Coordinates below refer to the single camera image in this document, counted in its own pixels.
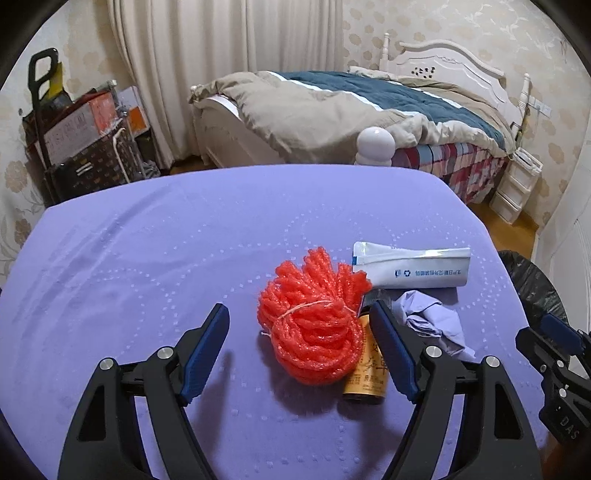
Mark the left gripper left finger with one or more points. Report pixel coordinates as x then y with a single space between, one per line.
104 440

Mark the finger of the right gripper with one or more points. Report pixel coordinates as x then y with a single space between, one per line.
548 360
565 337

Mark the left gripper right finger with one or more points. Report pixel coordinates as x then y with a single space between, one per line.
494 436

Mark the lavender tissue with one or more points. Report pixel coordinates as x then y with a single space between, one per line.
433 322

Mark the red foam net ball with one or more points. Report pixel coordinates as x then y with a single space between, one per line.
310 313

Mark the black trash bin bag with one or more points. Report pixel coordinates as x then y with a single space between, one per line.
536 292

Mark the white wardrobe door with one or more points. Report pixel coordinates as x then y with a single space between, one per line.
562 249

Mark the brown yellow label bottle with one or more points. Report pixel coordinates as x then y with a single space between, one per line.
368 382

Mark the white plastic drawer unit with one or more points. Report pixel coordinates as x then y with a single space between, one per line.
516 185

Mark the purple table cloth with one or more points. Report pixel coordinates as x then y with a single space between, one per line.
127 270

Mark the white grey flat package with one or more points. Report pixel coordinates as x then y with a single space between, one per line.
387 267

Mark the plaid bed sheet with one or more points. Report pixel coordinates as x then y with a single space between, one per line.
466 169

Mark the beige blue quilt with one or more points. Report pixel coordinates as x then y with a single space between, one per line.
316 116

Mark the black hand trolley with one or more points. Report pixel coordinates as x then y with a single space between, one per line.
34 84

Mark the cream curtain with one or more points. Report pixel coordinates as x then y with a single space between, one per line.
169 46

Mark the wall socket strip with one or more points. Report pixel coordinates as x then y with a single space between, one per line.
541 107

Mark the white wooden bed frame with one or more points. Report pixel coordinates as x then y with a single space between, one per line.
223 140

